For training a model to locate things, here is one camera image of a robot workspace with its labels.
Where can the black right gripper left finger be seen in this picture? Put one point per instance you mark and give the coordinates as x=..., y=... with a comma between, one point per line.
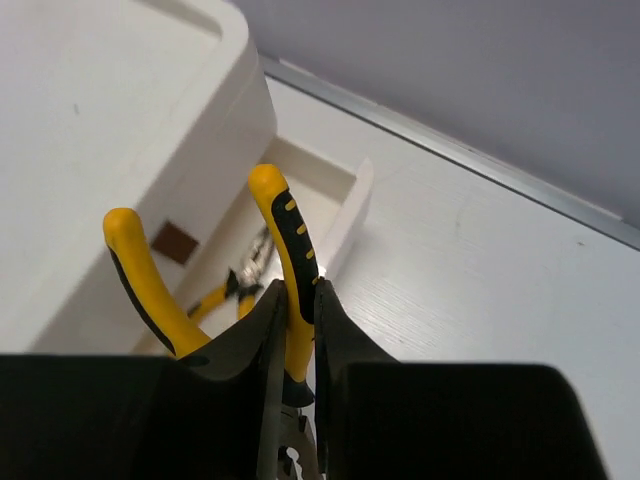
x=81, y=417

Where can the white drawer cabinet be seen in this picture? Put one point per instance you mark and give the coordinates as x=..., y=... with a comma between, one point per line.
x=159, y=106

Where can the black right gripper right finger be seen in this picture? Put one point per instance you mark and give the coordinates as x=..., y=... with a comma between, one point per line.
x=380, y=418

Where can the yellow needle-nose pliers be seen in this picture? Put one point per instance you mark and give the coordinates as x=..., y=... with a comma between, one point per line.
x=295, y=260
x=242, y=283

